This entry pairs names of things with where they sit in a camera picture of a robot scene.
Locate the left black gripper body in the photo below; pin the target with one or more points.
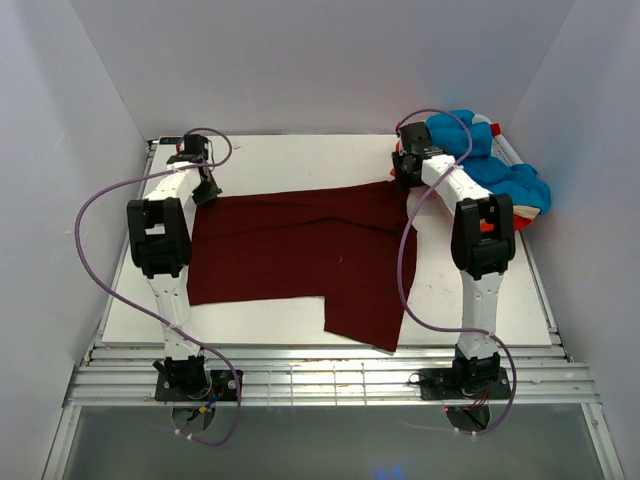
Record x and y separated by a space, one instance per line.
207 189

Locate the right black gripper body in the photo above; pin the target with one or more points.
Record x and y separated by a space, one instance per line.
403 180

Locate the dark red t shirt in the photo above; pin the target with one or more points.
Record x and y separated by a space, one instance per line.
349 246

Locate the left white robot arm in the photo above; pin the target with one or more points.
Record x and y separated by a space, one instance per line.
160 246

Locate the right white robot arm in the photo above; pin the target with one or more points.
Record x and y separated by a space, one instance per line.
482 245

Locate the blue label sticker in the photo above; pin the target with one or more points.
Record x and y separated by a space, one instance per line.
170 140

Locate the blue t shirt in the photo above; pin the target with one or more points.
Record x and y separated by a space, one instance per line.
520 181

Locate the orange t shirt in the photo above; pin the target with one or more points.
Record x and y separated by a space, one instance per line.
520 220

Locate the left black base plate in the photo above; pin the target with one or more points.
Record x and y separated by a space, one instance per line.
220 384

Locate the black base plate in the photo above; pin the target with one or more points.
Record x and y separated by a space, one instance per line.
443 384
220 384

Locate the aluminium frame rails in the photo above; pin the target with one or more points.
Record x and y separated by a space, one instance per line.
341 376

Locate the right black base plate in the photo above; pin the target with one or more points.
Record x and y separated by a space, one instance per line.
443 384

